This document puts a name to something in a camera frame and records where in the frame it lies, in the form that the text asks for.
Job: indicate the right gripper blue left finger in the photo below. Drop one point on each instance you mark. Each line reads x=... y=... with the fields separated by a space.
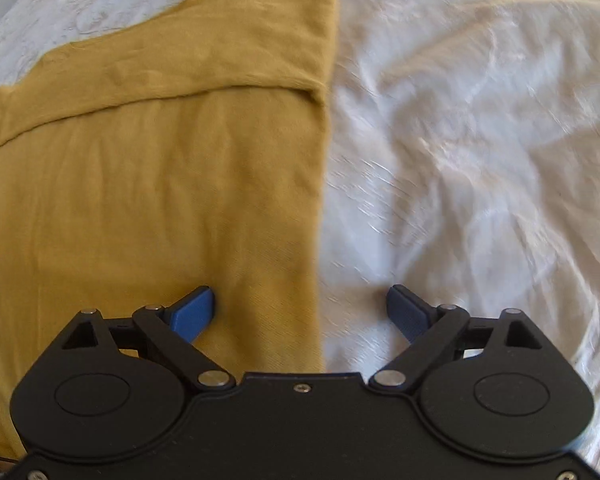
x=166 y=335

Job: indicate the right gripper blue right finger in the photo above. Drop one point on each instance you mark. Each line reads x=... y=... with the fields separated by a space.
x=432 y=333

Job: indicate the mustard yellow knit sweater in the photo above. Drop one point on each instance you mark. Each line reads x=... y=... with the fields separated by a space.
x=183 y=151

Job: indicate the white floral bedspread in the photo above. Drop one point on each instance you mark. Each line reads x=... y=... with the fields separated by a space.
x=463 y=162

